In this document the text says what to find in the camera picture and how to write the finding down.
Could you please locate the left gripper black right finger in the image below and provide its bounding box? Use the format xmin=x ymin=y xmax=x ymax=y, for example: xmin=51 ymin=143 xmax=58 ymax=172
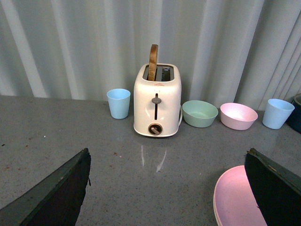
xmin=245 ymin=148 xmax=301 ymax=226

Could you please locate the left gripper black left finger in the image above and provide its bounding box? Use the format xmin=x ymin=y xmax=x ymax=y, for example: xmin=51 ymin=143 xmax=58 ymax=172
xmin=0 ymin=148 xmax=91 ymax=226

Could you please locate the pink plate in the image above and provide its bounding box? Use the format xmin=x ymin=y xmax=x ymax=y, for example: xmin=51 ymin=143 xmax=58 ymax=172
xmin=213 ymin=165 xmax=267 ymax=226

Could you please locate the dark blue saucepan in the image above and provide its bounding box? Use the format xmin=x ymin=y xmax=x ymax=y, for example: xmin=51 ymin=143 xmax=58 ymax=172
xmin=286 ymin=94 xmax=301 ymax=133

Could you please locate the right light blue cup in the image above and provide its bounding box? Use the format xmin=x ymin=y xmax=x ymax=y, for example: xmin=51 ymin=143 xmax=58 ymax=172
xmin=262 ymin=98 xmax=295 ymax=129

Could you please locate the light blue cup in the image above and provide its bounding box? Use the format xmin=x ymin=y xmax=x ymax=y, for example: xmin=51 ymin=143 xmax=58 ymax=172
xmin=107 ymin=89 xmax=131 ymax=119
xmin=262 ymin=98 xmax=295 ymax=129

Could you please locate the pink bowl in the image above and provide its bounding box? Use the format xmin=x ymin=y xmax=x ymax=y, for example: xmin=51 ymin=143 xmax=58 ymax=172
xmin=220 ymin=103 xmax=258 ymax=130

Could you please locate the green bowl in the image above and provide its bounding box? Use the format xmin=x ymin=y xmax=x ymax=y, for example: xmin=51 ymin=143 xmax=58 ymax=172
xmin=182 ymin=100 xmax=218 ymax=128

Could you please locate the left light blue cup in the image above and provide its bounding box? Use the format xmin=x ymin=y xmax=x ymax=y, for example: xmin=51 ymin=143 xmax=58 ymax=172
xmin=107 ymin=89 xmax=131 ymax=119

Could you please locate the cream toaster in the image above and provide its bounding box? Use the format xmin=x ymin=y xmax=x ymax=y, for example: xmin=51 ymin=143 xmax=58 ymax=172
xmin=134 ymin=64 xmax=182 ymax=137

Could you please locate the grey curtain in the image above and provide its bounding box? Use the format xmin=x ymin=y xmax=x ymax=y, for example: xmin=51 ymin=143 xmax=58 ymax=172
xmin=0 ymin=0 xmax=301 ymax=110

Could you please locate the toast slice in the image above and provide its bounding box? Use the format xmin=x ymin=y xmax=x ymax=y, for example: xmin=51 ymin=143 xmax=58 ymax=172
xmin=148 ymin=44 xmax=158 ymax=81

